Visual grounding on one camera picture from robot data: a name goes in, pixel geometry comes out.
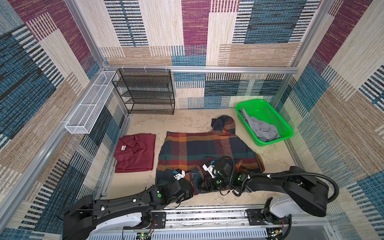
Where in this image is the aluminium front rail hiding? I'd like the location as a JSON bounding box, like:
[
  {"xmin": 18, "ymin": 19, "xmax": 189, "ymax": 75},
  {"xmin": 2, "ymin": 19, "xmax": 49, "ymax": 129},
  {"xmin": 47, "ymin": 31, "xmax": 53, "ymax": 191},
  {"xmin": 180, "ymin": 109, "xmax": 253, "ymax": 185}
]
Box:
[{"xmin": 74, "ymin": 205, "xmax": 343, "ymax": 240}]

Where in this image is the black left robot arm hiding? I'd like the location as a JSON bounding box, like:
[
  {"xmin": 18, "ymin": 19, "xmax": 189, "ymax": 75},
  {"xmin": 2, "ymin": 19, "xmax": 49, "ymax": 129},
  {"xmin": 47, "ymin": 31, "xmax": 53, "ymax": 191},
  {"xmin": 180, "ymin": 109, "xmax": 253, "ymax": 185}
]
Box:
[{"xmin": 63, "ymin": 179, "xmax": 194, "ymax": 240}]

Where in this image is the multicolour plaid long sleeve shirt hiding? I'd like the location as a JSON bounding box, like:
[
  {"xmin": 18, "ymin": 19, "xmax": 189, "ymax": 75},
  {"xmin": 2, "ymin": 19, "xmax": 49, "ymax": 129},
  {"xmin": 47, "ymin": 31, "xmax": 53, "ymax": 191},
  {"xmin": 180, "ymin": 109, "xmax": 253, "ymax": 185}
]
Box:
[{"xmin": 156, "ymin": 115, "xmax": 265, "ymax": 195}]

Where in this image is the white wire mesh tray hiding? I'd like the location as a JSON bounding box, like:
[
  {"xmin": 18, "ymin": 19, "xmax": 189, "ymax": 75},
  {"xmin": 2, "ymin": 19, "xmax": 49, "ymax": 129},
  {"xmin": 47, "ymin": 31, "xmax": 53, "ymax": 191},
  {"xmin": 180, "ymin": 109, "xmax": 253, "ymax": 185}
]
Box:
[{"xmin": 65, "ymin": 71, "xmax": 117, "ymax": 135}]

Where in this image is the folded maroon shirt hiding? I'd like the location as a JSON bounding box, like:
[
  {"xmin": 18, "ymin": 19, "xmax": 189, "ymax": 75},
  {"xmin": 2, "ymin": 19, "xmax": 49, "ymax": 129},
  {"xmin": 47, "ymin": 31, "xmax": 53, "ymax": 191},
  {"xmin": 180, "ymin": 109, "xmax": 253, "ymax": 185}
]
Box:
[{"xmin": 114, "ymin": 134, "xmax": 156, "ymax": 173}]

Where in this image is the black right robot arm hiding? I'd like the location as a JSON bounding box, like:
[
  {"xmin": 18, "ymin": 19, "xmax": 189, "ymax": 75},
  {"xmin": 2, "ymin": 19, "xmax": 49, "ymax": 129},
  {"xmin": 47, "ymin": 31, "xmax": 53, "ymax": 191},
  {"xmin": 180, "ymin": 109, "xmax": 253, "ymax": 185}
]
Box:
[{"xmin": 200, "ymin": 162, "xmax": 339, "ymax": 219}]

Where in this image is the black wire mesh shelf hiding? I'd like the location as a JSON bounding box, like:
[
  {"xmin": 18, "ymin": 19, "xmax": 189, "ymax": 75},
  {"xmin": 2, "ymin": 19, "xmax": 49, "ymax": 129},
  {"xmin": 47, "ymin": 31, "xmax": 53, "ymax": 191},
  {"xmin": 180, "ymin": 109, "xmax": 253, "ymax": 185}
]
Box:
[{"xmin": 112, "ymin": 69, "xmax": 176, "ymax": 115}]

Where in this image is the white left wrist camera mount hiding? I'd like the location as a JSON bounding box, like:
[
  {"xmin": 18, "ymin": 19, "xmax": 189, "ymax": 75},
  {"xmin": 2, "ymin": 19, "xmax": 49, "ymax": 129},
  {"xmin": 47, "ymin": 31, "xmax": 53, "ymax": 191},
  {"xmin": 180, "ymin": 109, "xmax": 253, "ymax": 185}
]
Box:
[{"xmin": 173, "ymin": 169, "xmax": 186, "ymax": 181}]

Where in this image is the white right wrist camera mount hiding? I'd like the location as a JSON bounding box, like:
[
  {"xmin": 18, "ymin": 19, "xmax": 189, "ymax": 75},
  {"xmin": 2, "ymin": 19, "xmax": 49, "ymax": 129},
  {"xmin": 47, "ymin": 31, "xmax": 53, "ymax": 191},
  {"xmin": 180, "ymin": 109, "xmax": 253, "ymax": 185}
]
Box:
[{"xmin": 203, "ymin": 161, "xmax": 216, "ymax": 179}]

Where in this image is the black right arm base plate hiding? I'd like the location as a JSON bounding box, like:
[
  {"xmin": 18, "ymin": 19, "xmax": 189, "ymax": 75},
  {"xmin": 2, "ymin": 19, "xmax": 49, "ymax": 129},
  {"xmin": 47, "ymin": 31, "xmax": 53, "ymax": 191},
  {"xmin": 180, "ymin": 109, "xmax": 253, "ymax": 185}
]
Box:
[{"xmin": 244, "ymin": 209, "xmax": 290, "ymax": 226}]

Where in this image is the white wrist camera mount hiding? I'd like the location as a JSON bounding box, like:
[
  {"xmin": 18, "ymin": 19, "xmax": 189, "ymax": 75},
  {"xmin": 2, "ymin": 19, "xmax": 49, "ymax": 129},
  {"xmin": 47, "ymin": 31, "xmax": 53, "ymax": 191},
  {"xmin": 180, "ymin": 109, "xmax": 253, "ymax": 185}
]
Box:
[
  {"xmin": 203, "ymin": 161, "xmax": 216, "ymax": 179},
  {"xmin": 173, "ymin": 169, "xmax": 186, "ymax": 181}
]

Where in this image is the green plastic laundry basket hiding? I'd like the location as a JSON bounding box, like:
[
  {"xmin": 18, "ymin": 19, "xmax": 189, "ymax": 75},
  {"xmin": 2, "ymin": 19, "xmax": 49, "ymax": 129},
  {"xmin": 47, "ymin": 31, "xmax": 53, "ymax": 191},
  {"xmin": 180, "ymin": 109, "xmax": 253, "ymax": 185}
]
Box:
[{"xmin": 235, "ymin": 99, "xmax": 294, "ymax": 147}]

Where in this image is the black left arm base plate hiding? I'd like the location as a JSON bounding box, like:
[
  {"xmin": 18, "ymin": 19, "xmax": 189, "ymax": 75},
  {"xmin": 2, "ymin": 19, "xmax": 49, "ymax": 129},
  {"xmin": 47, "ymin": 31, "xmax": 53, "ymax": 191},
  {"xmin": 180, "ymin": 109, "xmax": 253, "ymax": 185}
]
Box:
[{"xmin": 124, "ymin": 212, "xmax": 167, "ymax": 230}]

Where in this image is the grey shirt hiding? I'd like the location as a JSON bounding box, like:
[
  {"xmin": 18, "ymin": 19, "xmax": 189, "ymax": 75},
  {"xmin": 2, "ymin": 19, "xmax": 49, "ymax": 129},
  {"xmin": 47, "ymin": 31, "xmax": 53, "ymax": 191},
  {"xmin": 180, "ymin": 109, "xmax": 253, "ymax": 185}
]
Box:
[{"xmin": 240, "ymin": 108, "xmax": 281, "ymax": 142}]

